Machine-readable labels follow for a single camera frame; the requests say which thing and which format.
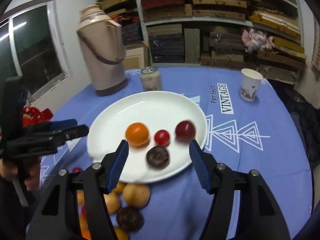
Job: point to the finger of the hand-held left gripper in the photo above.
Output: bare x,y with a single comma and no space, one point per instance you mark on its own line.
65,123
75,132

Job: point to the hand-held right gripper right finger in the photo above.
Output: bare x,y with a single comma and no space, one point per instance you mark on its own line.
200,170

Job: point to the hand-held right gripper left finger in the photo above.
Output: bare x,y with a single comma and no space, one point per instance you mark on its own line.
117,170

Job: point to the large tan round fruit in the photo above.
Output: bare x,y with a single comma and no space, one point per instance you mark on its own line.
136,195

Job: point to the small red cherry tomato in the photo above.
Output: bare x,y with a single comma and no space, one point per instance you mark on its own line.
162,137
84,210
76,170

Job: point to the dark brown round fruit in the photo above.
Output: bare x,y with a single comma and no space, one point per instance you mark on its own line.
130,218
158,157

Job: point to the dark red plum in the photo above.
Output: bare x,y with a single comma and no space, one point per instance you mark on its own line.
185,129

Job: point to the white plate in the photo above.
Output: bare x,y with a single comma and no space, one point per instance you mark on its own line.
150,110

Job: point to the person's left hand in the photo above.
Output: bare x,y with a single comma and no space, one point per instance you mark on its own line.
33,175

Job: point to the red patterned packet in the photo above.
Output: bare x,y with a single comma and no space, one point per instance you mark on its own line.
37,113

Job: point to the blue printed tablecloth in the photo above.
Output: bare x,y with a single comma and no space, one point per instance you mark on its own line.
250,167

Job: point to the sliding glass window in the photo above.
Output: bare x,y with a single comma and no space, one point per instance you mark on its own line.
37,42

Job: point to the beige thermos flask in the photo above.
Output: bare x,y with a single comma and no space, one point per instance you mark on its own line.
100,55

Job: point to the beige drink can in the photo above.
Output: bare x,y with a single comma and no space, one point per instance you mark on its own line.
151,80

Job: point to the cardboard box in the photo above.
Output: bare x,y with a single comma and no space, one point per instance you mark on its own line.
136,57

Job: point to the printed paper cup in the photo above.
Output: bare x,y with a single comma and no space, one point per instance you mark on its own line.
250,87

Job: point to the dark cloth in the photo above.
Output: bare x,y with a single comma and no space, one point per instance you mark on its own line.
302,120

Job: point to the pink crumpled cloth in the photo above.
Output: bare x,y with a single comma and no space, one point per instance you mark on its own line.
255,38

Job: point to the stacks of flat boxes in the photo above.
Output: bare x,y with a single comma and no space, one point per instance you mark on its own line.
212,12

